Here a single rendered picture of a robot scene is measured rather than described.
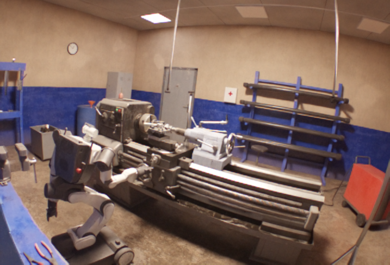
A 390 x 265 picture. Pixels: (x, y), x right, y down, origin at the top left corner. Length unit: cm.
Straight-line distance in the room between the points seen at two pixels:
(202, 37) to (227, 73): 126
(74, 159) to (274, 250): 190
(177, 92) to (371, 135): 523
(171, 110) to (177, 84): 76
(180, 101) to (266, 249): 461
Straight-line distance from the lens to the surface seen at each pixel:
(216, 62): 545
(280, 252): 220
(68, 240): 187
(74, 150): 139
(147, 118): 250
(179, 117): 584
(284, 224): 205
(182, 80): 580
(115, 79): 607
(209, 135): 209
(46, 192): 160
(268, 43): 520
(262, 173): 221
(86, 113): 531
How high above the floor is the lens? 159
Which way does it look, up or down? 8 degrees down
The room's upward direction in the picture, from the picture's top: 7 degrees clockwise
